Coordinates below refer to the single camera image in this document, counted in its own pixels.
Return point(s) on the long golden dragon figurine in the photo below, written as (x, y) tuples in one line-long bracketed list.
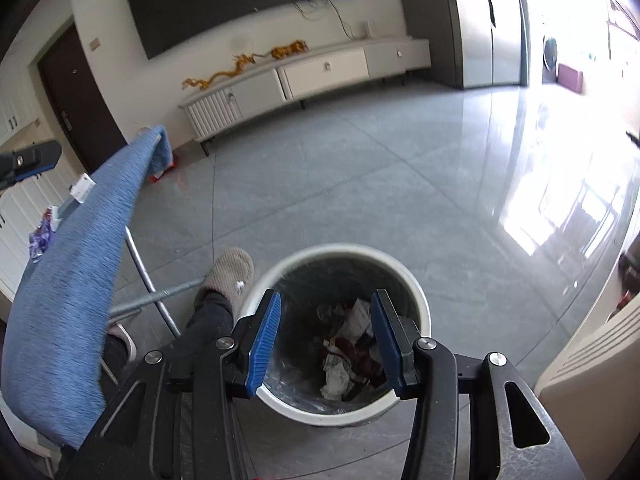
[(207, 79)]

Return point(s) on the grey knit slipper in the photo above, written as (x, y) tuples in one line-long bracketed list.
[(225, 272), (122, 340)]

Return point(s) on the small red wrapper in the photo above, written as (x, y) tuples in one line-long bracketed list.
[(49, 214)]

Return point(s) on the white printed cardboard box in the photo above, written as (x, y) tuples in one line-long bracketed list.
[(82, 187)]

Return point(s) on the blue table cloth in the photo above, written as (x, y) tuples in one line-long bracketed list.
[(75, 280)]

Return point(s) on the white television cabinet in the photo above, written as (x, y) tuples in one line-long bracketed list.
[(310, 75)]

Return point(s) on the red white shopping bag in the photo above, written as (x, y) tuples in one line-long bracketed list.
[(165, 170)]

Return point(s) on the white paper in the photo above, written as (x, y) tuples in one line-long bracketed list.
[(359, 317)]

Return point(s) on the red snack wrapper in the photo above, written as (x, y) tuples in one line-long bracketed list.
[(347, 355)]

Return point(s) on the beige wall switch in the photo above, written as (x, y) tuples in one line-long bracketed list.
[(95, 44)]

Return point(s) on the dark brown entrance door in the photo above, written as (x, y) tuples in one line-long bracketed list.
[(80, 105)]

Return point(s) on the washing machine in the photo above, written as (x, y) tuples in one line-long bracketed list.
[(550, 60)]

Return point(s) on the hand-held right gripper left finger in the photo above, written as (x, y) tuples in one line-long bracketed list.
[(265, 340)]

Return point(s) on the dark object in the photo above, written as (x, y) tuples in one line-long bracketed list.
[(629, 275)]

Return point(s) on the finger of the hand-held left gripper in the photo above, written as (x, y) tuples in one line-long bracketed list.
[(35, 156)]

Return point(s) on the white round trash bin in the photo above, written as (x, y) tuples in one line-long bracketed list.
[(300, 285)]

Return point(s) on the white hallway cabinet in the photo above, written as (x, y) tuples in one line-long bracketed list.
[(20, 210)]

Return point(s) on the grey wrapper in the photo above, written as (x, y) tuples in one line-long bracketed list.
[(327, 312)]

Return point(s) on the metal folding table legs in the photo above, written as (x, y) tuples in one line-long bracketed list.
[(150, 301)]

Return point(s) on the black wall television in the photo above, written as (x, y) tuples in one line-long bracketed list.
[(225, 0)]

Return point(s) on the person's leg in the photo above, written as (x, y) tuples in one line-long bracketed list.
[(200, 330)]

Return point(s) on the golden tiger figurine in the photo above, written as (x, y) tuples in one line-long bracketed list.
[(289, 50)]

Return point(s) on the grey two-door refrigerator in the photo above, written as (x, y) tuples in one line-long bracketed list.
[(465, 25)]

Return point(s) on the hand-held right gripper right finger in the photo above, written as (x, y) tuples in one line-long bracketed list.
[(387, 340)]

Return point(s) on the purple box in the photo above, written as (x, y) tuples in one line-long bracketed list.
[(570, 77)]

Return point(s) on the purple crumpled wrapper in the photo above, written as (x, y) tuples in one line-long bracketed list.
[(40, 240)]

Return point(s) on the white router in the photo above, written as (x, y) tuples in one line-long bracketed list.
[(366, 29)]

